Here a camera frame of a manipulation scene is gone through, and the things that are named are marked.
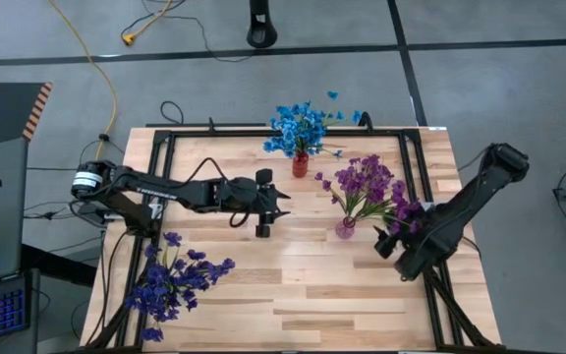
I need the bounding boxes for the black floor cable bundle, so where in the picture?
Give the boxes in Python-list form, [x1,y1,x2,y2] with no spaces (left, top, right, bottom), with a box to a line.
[22,139,123,220]

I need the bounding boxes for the red glass vase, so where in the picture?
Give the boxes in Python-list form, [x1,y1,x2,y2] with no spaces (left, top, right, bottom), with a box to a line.
[291,152,310,179]

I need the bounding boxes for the magenta artificial flower bunch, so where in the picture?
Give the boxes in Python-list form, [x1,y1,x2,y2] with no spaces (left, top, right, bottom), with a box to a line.
[383,179,425,236]
[314,155,387,227]
[334,153,396,227]

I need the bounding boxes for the black desk base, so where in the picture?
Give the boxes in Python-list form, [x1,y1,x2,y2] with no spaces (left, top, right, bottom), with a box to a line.
[20,243,98,289]

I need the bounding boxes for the thin black floor cable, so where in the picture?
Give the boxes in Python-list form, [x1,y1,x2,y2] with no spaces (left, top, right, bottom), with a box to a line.
[120,0,254,64]

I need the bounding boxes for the grey desk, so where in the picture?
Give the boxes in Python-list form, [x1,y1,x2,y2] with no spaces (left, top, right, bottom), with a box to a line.
[0,137,41,354]

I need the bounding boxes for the large black orange-striped mat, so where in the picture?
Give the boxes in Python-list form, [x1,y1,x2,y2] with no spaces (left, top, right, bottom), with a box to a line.
[0,82,53,151]

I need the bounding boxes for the yellow cable with plug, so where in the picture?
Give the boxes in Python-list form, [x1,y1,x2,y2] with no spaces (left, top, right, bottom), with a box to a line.
[121,0,174,47]

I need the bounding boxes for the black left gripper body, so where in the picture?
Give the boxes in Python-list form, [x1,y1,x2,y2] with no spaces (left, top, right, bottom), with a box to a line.
[233,176,279,221]

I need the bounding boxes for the black stand base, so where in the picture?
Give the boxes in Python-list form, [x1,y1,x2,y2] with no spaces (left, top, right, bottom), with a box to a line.
[246,0,279,49]

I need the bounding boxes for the black aluminium table frame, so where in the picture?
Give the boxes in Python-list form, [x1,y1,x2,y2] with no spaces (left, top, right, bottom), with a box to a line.
[79,125,505,354]

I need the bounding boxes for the long yellow cable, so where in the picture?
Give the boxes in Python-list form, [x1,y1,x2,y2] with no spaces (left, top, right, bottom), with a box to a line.
[48,0,119,184]

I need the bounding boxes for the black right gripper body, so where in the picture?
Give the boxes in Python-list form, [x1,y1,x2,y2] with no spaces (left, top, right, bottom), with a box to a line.
[373,225,405,261]

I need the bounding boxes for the black power brick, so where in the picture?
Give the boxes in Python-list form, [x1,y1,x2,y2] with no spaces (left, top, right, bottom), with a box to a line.
[77,201,110,223]

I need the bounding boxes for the pink glass vase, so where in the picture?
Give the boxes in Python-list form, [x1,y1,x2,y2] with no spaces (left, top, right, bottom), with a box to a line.
[334,216,357,241]

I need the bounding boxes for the black looped cable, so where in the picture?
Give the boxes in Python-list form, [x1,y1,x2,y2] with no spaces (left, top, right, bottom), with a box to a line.
[158,100,186,127]

